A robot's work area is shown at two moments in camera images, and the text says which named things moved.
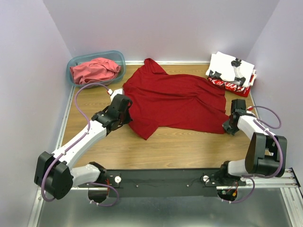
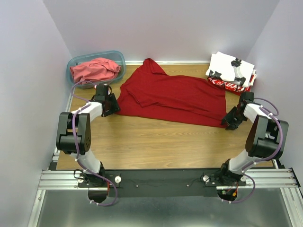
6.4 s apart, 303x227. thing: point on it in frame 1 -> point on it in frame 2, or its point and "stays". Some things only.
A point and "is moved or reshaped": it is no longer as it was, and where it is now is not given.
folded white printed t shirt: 228,68 stays
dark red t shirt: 174,101 is moved or reshaped
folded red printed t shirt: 234,88 stays
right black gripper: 227,129 -> 232,125
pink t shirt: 99,69 stays
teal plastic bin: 106,67 stays
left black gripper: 128,119 -> 115,107
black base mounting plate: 160,183 stays
